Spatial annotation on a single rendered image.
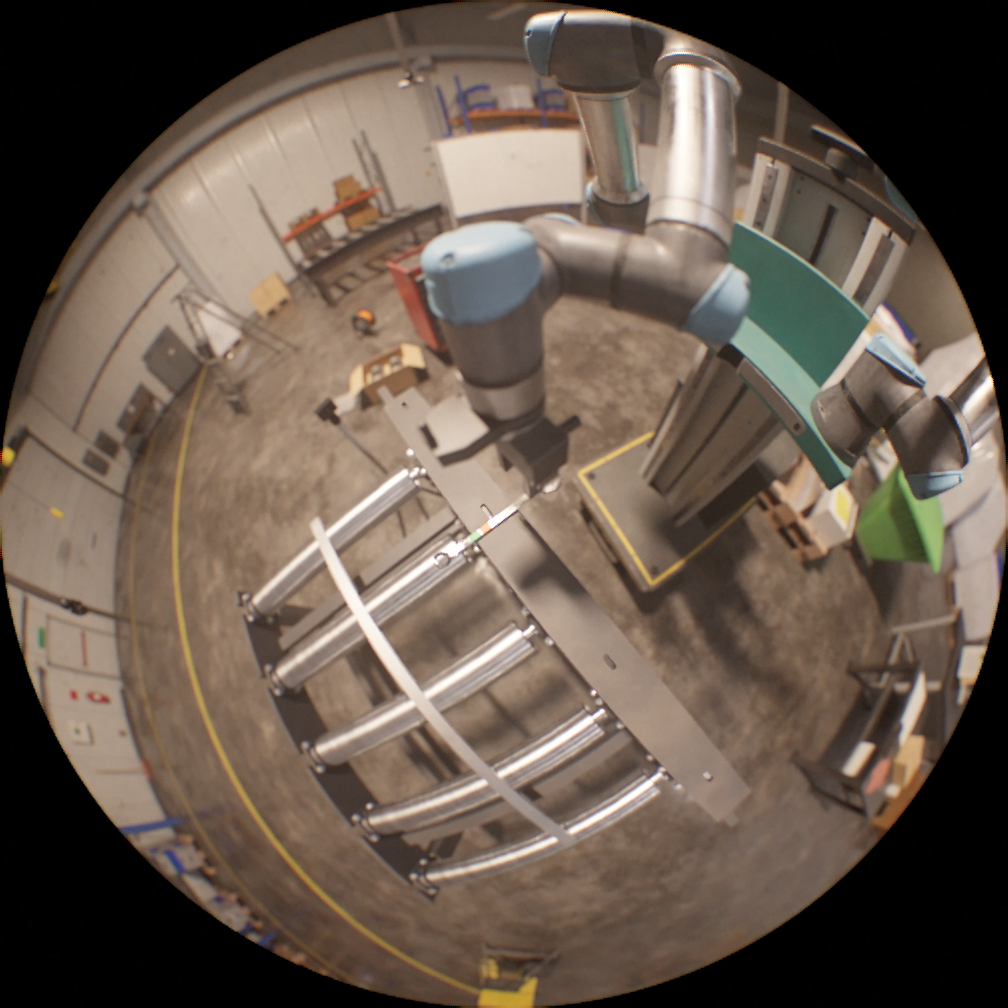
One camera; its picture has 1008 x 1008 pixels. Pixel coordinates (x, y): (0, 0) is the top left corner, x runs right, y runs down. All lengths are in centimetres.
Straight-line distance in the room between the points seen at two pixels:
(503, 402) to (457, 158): 441
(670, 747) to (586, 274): 63
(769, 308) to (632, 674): 78
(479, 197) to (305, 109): 732
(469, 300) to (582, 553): 158
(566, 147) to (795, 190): 422
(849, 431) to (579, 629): 58
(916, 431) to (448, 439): 64
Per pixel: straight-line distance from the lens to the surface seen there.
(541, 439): 29
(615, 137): 60
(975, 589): 677
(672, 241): 27
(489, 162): 462
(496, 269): 18
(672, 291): 25
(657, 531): 147
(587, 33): 50
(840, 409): 63
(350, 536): 98
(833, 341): 75
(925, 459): 59
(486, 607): 167
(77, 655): 951
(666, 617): 178
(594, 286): 26
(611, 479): 151
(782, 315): 78
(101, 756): 907
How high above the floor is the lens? 164
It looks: 67 degrees down
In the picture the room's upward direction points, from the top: 20 degrees counter-clockwise
